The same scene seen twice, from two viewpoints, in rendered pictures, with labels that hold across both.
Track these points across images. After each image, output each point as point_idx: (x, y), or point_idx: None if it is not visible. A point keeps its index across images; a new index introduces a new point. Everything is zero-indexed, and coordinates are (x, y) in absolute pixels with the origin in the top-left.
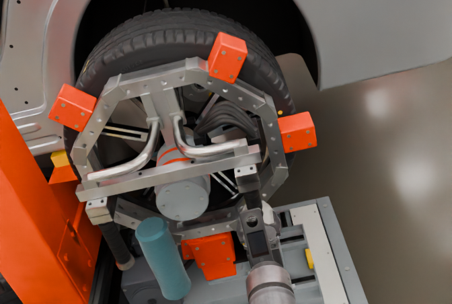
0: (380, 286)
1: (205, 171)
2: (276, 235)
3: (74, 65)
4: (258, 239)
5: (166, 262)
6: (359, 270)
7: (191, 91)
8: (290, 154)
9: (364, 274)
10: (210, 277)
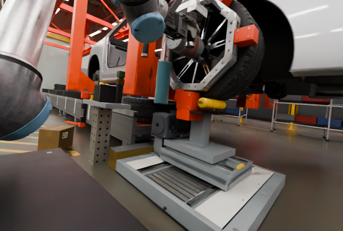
0: (286, 227)
1: (181, 7)
2: (184, 17)
3: None
4: (171, 3)
5: (160, 76)
6: (277, 211)
7: None
8: (242, 61)
9: (279, 215)
10: (178, 116)
